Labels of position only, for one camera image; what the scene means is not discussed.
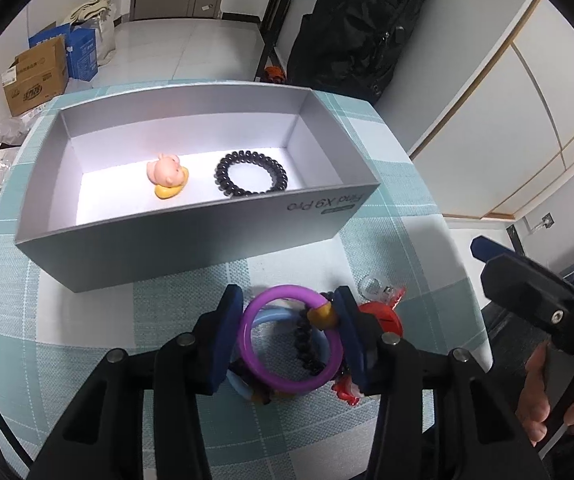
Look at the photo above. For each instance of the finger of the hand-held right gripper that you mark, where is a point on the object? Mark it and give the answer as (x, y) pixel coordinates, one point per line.
(487, 248)
(532, 295)

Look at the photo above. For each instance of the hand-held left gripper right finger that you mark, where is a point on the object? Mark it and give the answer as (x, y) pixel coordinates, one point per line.
(354, 342)

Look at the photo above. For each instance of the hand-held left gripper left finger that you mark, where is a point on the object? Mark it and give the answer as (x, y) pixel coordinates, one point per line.
(224, 342)

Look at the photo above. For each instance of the red and white round case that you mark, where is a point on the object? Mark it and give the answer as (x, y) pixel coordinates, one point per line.
(384, 317)

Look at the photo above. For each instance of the red translucent hair clip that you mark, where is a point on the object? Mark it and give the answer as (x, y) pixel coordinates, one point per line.
(349, 392)

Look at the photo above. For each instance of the light blue bangle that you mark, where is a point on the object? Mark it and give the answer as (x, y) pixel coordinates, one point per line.
(269, 316)

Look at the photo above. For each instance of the purple bangle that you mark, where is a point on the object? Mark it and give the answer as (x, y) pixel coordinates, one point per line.
(287, 385)

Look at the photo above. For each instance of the grey cardboard box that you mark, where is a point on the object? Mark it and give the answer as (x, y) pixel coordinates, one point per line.
(192, 250)

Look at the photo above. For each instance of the person's right hand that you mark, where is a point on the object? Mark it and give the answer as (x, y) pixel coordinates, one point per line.
(532, 400)

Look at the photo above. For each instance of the clear plastic piece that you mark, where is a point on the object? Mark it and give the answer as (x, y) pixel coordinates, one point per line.
(371, 287)

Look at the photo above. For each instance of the white wardrobe with gold trim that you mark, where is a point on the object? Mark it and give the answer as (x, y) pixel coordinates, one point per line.
(492, 125)

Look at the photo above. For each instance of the teal checkered tablecloth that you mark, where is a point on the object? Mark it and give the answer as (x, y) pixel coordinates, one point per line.
(92, 320)

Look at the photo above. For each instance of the pink pig charm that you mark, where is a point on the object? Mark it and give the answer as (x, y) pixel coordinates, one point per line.
(167, 170)

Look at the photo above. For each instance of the black backpack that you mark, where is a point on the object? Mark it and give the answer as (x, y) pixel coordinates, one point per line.
(357, 25)

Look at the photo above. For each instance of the orange small object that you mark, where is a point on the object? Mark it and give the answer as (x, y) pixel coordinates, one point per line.
(275, 74)

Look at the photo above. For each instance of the black metal rack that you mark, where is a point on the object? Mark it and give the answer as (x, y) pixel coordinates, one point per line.
(269, 25)

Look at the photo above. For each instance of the blue cardboard box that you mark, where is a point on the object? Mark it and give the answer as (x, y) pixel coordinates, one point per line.
(84, 52)

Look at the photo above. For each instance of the brown cardboard box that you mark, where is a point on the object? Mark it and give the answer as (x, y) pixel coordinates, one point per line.
(34, 80)

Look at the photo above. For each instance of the white plastic bag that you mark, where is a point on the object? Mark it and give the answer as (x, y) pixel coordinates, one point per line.
(106, 35)

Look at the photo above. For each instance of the cream canvas bag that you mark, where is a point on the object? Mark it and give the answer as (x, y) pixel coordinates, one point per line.
(89, 7)

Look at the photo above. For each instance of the wall socket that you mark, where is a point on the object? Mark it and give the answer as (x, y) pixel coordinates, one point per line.
(542, 223)

